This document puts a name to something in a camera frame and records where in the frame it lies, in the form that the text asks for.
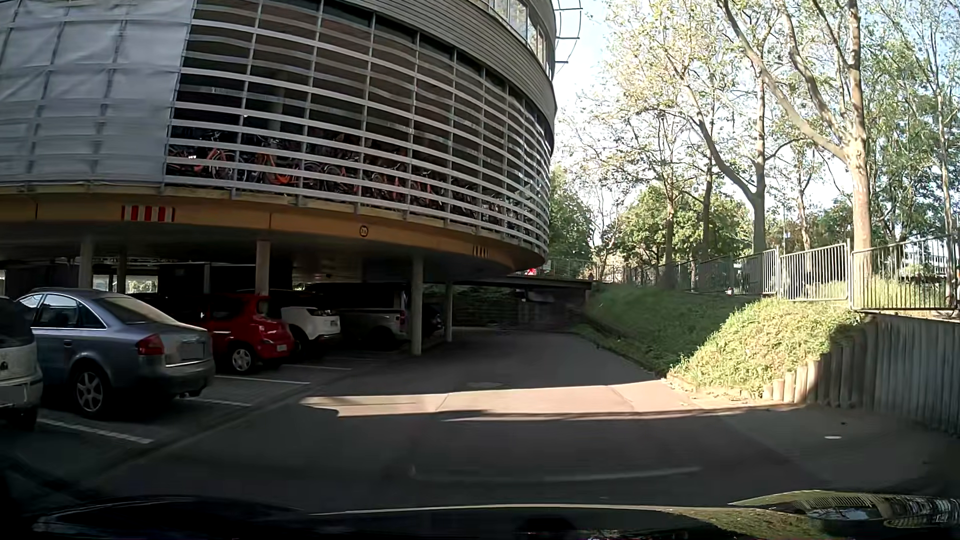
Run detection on silver car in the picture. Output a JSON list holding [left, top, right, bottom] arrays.
[[337, 307, 410, 351]]

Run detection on white car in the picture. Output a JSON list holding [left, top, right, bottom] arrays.
[[268, 303, 342, 354]]

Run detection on grey asphalt road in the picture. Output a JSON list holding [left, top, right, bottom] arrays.
[[0, 328, 960, 519]]

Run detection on round slatted parking building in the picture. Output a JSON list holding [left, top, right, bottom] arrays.
[[0, 0, 560, 358]]

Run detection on red small car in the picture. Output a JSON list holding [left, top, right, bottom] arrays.
[[196, 292, 296, 375]]

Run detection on grass bank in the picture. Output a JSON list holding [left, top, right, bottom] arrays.
[[576, 283, 864, 397]]

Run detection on car's own bonnet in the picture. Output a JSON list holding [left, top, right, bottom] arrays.
[[30, 489, 960, 540]]

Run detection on row of trees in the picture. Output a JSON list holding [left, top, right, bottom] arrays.
[[547, 0, 960, 290]]

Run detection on grey metal railing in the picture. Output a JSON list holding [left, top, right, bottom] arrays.
[[541, 235, 960, 312]]

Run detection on grey saloon car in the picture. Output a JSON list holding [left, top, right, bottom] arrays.
[[16, 288, 217, 418]]

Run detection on road markings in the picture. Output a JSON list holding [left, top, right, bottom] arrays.
[[37, 363, 354, 446]]

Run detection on white vehicle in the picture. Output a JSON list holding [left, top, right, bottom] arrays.
[[0, 296, 45, 432]]

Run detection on grey palisade retaining wall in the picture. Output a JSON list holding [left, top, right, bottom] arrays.
[[761, 312, 960, 436]]

